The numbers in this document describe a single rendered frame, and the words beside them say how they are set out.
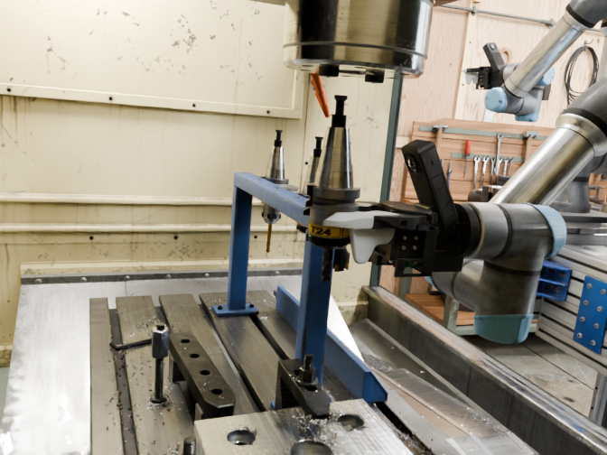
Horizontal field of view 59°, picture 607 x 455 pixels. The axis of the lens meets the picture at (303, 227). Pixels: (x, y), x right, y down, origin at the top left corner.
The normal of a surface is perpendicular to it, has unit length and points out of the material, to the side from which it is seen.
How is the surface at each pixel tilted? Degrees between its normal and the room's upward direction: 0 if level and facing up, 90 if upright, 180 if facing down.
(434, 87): 90
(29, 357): 26
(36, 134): 91
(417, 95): 90
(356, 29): 90
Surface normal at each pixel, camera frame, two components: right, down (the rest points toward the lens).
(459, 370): -0.93, 0.00
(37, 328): 0.23, -0.80
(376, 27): 0.14, 0.21
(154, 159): 0.36, 0.22
